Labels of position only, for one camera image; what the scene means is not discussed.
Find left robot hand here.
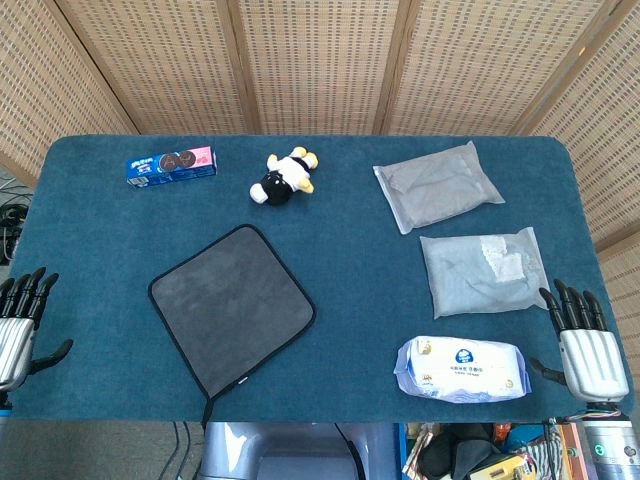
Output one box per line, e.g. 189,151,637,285
0,266,74,394

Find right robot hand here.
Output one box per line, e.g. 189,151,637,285
528,279,630,403

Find grey microfibre cloth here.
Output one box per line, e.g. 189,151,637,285
147,223,318,429

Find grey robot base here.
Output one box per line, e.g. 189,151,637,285
198,421,401,480

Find white wet wipes pack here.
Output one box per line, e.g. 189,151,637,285
393,335,533,404

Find frosted bag blue-grey clothing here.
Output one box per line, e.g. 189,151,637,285
419,226,555,320

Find box of assorted clutter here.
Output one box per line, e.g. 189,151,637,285
399,422,596,480

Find frosted bag grey clothing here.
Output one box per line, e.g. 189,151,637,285
372,140,506,236

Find blue Oreo cookie box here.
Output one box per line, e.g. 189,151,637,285
124,145,219,189

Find teal table cloth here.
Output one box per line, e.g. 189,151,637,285
0,133,637,425

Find black white plush toy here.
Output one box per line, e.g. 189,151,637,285
249,146,320,207

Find woven bamboo folding screen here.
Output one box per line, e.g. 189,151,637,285
0,0,640,366

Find black floor cables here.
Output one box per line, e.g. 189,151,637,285
0,172,34,266

